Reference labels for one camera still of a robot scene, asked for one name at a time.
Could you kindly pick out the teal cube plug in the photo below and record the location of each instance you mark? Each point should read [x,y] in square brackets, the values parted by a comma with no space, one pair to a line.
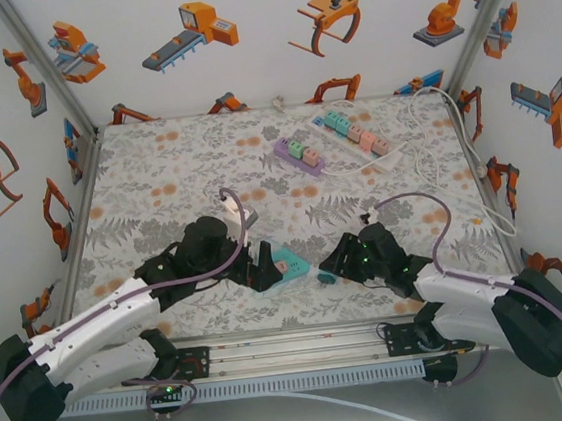
[326,278]
[342,123]
[330,117]

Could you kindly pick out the teal triangular power strip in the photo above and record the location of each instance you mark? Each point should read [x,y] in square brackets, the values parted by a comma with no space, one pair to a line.
[297,269]

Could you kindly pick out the long white power strip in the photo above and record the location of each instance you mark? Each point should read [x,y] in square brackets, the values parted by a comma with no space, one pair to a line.
[389,161]

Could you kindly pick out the dusty pink cube plug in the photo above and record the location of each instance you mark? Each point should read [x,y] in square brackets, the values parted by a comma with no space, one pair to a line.
[311,156]
[354,132]

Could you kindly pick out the purple power strip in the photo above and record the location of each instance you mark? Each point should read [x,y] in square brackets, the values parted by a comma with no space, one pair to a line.
[280,148]

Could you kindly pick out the green cube plug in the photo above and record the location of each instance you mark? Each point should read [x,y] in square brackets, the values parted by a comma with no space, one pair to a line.
[296,148]

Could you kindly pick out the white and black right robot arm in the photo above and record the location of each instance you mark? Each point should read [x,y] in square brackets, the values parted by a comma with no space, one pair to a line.
[470,286]

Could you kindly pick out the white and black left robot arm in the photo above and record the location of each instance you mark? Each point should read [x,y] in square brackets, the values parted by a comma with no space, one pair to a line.
[96,315]

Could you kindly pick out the floral patterned table mat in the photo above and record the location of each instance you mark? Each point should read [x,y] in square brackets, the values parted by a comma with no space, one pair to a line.
[180,156]

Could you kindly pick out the black controller box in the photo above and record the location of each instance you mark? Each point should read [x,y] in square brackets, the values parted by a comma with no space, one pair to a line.
[165,396]
[441,369]

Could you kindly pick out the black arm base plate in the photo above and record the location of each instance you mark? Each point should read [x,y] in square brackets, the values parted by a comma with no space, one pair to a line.
[400,339]
[196,362]

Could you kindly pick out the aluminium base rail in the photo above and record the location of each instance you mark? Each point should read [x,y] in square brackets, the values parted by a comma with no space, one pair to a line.
[300,349]

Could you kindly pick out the aluminium side frame rail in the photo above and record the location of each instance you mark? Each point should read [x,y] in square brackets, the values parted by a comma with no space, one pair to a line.
[471,145]

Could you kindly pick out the aluminium frame post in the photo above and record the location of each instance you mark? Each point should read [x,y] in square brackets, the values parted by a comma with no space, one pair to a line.
[45,74]
[487,18]

